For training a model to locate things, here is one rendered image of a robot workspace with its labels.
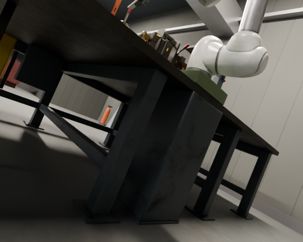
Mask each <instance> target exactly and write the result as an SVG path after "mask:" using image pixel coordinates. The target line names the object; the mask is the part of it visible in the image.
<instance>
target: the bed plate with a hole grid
mask: <svg viewBox="0 0 303 242"><path fill-rule="evenodd" d="M6 1H7V0H0V14H1V12H2V10H3V8H4V6H5V4H6ZM10 1H11V2H13V3H15V4H16V8H15V11H14V13H13V15H12V17H11V19H10V21H9V24H8V26H7V28H6V30H5V32H4V33H5V34H7V35H9V36H11V37H13V38H15V39H17V40H18V41H20V42H22V43H24V44H26V45H28V46H29V44H32V43H33V44H35V45H37V46H38V47H40V48H42V49H44V50H46V51H48V52H50V53H51V54H53V55H55V56H57V57H59V58H61V59H63V60H65V62H70V63H85V64H101V65H116V66H131V67H146V68H157V69H158V70H160V71H161V72H162V73H164V74H165V75H167V76H168V78H167V80H166V82H165V85H164V86H165V87H171V88H177V89H183V90H189V91H195V92H196V93H197V94H198V95H200V96H201V97H202V98H204V99H205V100H206V101H208V102H209V103H210V104H211V105H213V106H214V107H215V108H217V109H218V110H219V111H221V112H222V113H223V114H222V117H221V119H220V121H219V123H221V124H224V125H227V126H231V127H235V128H238V129H239V130H241V131H242V133H241V135H240V138H239V140H238V142H241V143H244V144H247V145H250V146H253V147H256V148H259V149H262V150H265V151H268V152H270V153H272V154H273V155H276V156H278V155H279V152H278V151H277V150H276V149H275V148H274V147H272V146H271V145H270V144H269V143H268V142H266V141H265V140H264V139H263V138H262V137H260V136H259V135H258V134H257V133H255V132H254V131H253V130H252V129H251V128H249V127H248V126H247V125H246V124H245V123H243V122H242V121H241V120H240V119H239V118H237V117H236V116H235V115H234V114H233V113H231V112H230V111H229V110H228V109H227V108H225V107H224V106H223V105H222V104H220V103H219V102H218V101H217V100H216V99H214V98H213V97H212V96H211V95H210V94H208V93H207V92H206V91H205V90H203V89H202V88H201V87H200V86H199V85H197V84H196V83H195V82H194V81H193V80H191V79H190V78H189V77H188V76H187V75H185V74H184V73H183V72H182V71H181V70H180V69H179V68H177V67H176V66H175V65H174V64H172V63H171V62H170V61H169V60H168V59H166V58H165V57H164V56H163V55H162V54H160V53H159V52H158V51H157V50H155V49H154V48H153V47H152V46H151V45H149V44H148V43H147V42H146V41H145V40H143V39H142V38H141V37H140V36H139V35H137V34H136V33H135V32H134V31H133V30H131V29H130V28H129V27H128V26H127V25H125V24H124V23H123V22H122V21H120V20H119V19H118V18H117V17H116V16H114V15H113V14H112V13H111V12H110V11H108V10H107V9H106V8H105V7H103V6H102V5H101V4H100V3H99V2H97V1H96V0H10ZM93 80H95V79H93ZM95 81H97V82H99V83H100V84H102V85H104V86H106V87H108V88H110V89H112V90H114V91H116V92H118V93H120V94H122V95H124V96H126V97H128V98H132V97H133V95H134V93H135V90H136V88H135V87H130V86H126V85H119V84H114V83H109V82H105V81H100V80H95Z"/></svg>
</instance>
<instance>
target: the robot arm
mask: <svg viewBox="0 0 303 242"><path fill-rule="evenodd" d="M149 1H150V0H135V1H134V2H132V3H131V4H130V5H129V6H128V7H127V8H129V9H131V10H132V9H134V8H135V7H138V6H140V5H141V4H143V5H145V6H147V5H148V3H149ZM198 1H199V3H200V4H201V5H202V6H205V7H212V6H214V5H216V4H218V3H219V2H220V1H221V0H198ZM268 2H269V0H247V2H246V5H245V9H244V12H243V16H242V19H241V22H240V26H239V30H238V32H237V33H236V34H235V35H233V36H232V37H231V39H230V41H229V42H228V43H227V45H223V43H222V41H221V40H220V39H219V38H217V37H215V36H205V37H203V38H202V39H201V40H200V41H199V42H198V43H197V44H196V46H195V47H194V49H193V51H192V53H191V55H190V58H189V61H188V64H187V67H186V70H201V71H202V72H204V73H205V74H206V75H207V76H208V77H209V78H210V79H211V78H212V76H213V75H223V76H228V77H237V78H248V77H253V76H257V75H259V74H261V73H262V72H263V71H264V70H265V68H266V66H267V63H268V58H269V55H268V52H267V50H266V48H264V47H262V39H261V38H260V36H259V32H260V28H261V25H262V22H263V19H264V15H265V12H266V9H267V5H268Z"/></svg>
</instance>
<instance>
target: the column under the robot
mask: <svg viewBox="0 0 303 242"><path fill-rule="evenodd" d="M222 114H223V113H222V112H221V111H219V110H218V109H217V108H215V107H214V106H213V105H211V104H210V103H209V102H208V101H206V100H205V99H204V98H202V97H201V96H200V95H198V94H197V93H196V92H195V91H189V90H183V89H177V88H171V87H165V86H164V87H163V89H162V92H161V94H160V96H159V99H158V101H157V103H156V106H155V108H154V110H153V113H152V115H151V118H150V120H149V122H148V125H147V127H146V129H145V132H144V134H143V136H142V139H141V141H140V143H139V146H138V148H137V150H136V152H135V155H134V157H133V159H132V161H131V164H130V166H129V168H128V171H127V173H126V176H125V178H124V180H123V183H122V185H121V187H120V190H119V192H118V194H117V197H116V199H115V200H116V201H117V203H118V204H119V205H120V206H121V207H122V208H123V209H124V210H125V211H126V212H127V213H128V214H129V215H130V216H131V217H132V219H133V220H134V221H135V222H136V223H137V224H138V225H150V224H176V223H179V221H178V220H179V217H180V215H181V213H182V210H183V208H184V205H185V203H186V201H187V198H188V196H189V193H190V191H191V189H192V186H193V184H194V182H195V179H196V177H197V174H198V172H199V170H200V167H201V165H202V162H203V160H204V157H205V155H206V152H207V150H208V148H209V145H210V143H211V140H212V138H213V136H214V133H215V131H216V129H217V126H218V124H219V121H220V119H221V117H222Z"/></svg>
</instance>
